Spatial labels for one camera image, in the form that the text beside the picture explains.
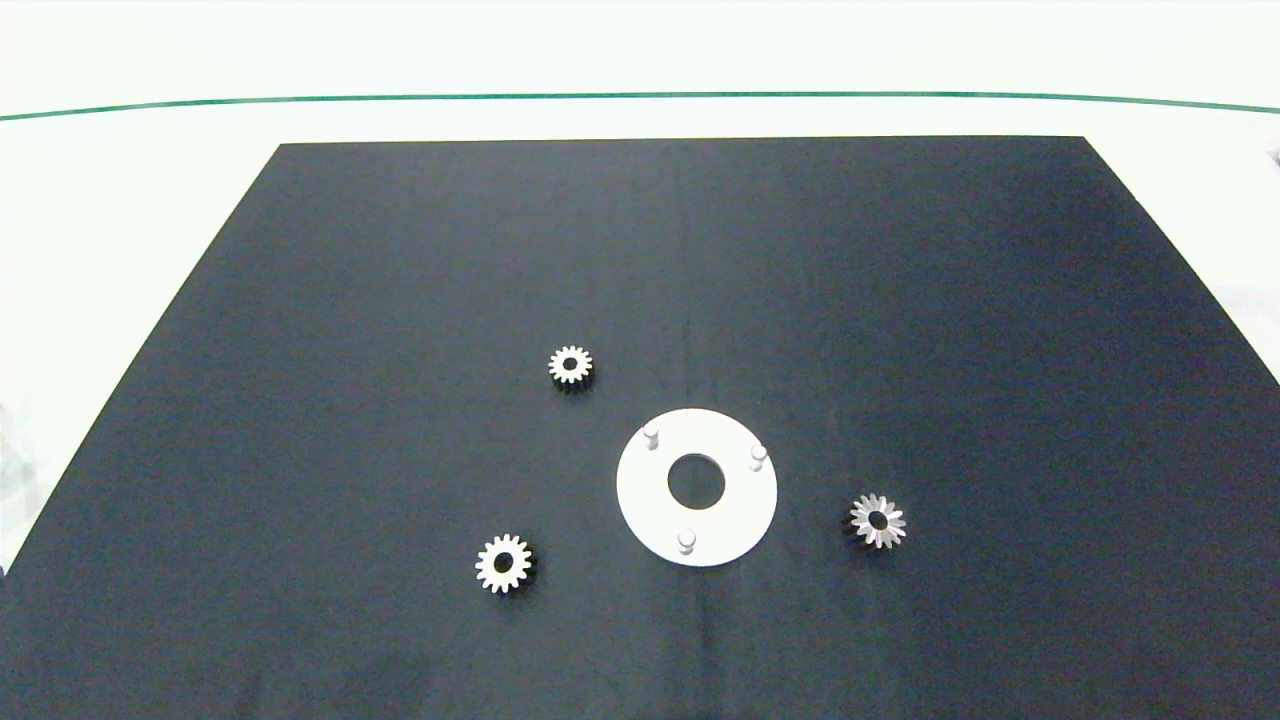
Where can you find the small steel spur gear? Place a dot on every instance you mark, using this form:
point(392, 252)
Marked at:
point(581, 358)

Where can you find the large steel spur gear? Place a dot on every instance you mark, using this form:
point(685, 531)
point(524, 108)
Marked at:
point(489, 556)

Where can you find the steel bevel gear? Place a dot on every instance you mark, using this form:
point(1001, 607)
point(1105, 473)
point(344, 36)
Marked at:
point(893, 512)

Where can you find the round white plate with pins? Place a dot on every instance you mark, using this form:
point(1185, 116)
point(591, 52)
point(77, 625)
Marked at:
point(740, 510)

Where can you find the black mat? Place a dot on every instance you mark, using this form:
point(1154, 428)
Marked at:
point(900, 300)

